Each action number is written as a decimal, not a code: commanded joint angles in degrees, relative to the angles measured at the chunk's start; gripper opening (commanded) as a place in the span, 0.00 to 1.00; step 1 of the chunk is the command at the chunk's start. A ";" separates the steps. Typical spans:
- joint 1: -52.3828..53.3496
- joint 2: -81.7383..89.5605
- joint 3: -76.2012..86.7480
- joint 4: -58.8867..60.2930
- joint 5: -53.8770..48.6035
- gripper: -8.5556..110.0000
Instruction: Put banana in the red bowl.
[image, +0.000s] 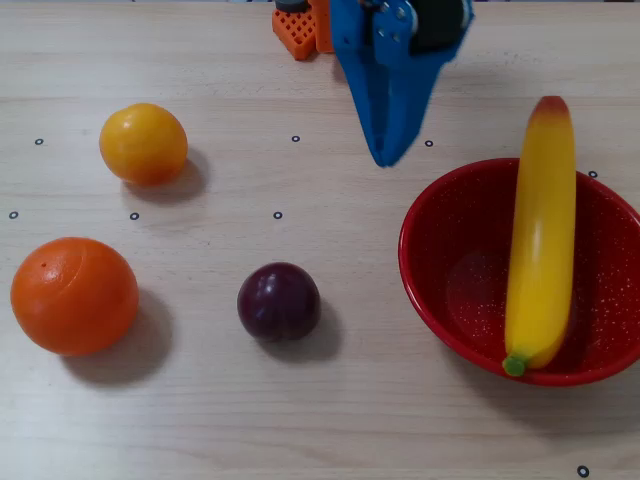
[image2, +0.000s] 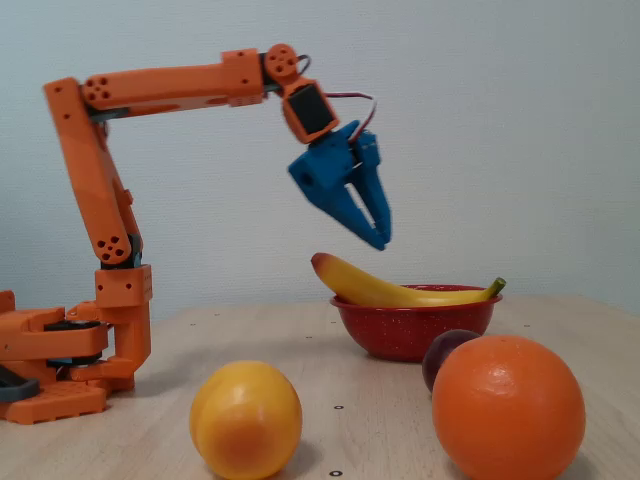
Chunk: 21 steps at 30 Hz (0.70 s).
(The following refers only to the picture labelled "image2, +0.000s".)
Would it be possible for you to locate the orange robot base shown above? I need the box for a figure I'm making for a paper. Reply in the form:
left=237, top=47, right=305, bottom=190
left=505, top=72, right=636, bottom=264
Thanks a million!
left=0, top=289, right=109, bottom=426

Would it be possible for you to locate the dark grey table clamp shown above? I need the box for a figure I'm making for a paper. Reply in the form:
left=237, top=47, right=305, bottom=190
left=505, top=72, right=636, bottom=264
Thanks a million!
left=0, top=365, right=41, bottom=404

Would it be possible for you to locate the orange plastic orange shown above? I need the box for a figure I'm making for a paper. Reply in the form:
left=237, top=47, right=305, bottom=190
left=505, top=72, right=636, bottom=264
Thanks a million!
left=431, top=334, right=587, bottom=480

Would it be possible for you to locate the red speckled enamel bowl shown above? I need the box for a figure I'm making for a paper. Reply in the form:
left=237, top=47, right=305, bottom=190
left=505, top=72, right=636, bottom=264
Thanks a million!
left=329, top=284, right=504, bottom=364

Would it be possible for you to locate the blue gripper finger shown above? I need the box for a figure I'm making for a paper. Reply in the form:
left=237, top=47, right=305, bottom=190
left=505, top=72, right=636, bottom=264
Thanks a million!
left=353, top=130, right=393, bottom=249
left=319, top=185, right=387, bottom=252

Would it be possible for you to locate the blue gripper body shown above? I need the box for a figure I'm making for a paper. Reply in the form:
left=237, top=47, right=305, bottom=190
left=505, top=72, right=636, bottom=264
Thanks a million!
left=287, top=119, right=365, bottom=210

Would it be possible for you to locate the yellow orange plastic peach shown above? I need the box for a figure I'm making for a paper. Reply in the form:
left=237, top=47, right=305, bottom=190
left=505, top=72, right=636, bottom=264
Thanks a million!
left=188, top=360, right=304, bottom=480

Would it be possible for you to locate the dark purple plastic plum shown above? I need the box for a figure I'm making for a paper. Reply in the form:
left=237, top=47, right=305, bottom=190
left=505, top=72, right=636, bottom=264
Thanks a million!
left=421, top=328, right=482, bottom=394

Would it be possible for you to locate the red white black servo cable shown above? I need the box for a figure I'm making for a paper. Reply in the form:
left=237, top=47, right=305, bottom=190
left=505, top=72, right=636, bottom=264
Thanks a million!
left=294, top=53, right=378, bottom=140

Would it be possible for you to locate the yellow plastic banana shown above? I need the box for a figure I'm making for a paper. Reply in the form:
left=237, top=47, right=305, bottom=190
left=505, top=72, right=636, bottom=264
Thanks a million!
left=310, top=251, right=508, bottom=309

